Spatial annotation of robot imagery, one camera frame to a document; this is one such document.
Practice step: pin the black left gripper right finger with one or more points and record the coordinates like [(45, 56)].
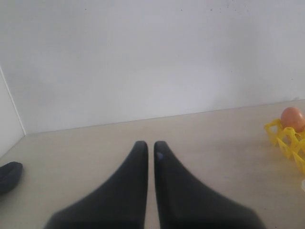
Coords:
[(184, 202)]

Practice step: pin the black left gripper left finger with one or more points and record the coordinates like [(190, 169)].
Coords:
[(119, 203)]

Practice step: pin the brown egg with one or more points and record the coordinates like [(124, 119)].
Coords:
[(293, 117)]

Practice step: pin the dark object at left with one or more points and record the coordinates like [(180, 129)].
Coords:
[(10, 175)]

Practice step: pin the clear plastic bin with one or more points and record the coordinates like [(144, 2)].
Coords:
[(303, 185)]

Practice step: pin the yellow plastic egg tray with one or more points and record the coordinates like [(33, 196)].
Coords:
[(290, 143)]

